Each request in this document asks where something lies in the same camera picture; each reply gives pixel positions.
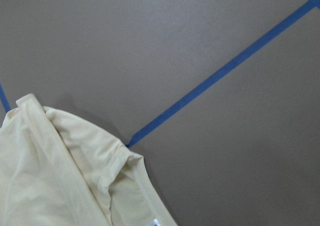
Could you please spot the beige long-sleeve printed shirt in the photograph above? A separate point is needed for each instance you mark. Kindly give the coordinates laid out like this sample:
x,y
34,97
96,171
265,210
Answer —
x,y
59,169

